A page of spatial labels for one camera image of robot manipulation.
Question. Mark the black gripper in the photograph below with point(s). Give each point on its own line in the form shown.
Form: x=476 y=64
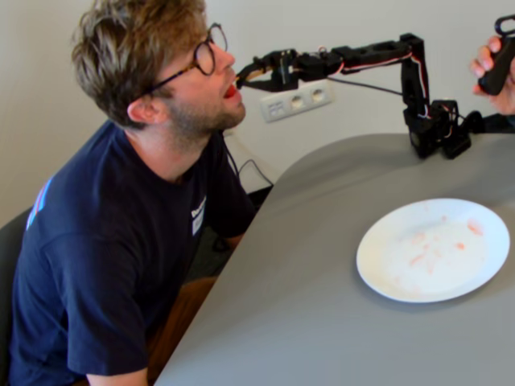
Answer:
x=269 y=67

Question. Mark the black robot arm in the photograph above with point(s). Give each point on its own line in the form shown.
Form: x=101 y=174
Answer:
x=378 y=50

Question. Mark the man's left forearm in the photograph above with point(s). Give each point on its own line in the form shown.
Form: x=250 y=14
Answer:
x=233 y=242

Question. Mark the operator's hand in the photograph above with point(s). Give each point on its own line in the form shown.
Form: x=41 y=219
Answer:
x=480 y=64

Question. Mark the tortoiseshell round glasses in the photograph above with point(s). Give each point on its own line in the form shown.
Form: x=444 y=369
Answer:
x=205 y=58

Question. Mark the white name tag sticker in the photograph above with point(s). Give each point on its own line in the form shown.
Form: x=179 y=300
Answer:
x=198 y=217

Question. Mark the man in navy t-shirt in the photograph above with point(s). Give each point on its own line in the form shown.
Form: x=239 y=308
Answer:
x=112 y=225

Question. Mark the white round plate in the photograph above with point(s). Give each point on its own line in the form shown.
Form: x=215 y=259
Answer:
x=422 y=257

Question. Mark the dark grey chair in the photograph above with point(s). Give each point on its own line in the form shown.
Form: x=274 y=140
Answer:
x=10 y=261

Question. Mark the white empty wall socket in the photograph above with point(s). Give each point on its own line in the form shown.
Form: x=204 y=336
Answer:
x=297 y=102

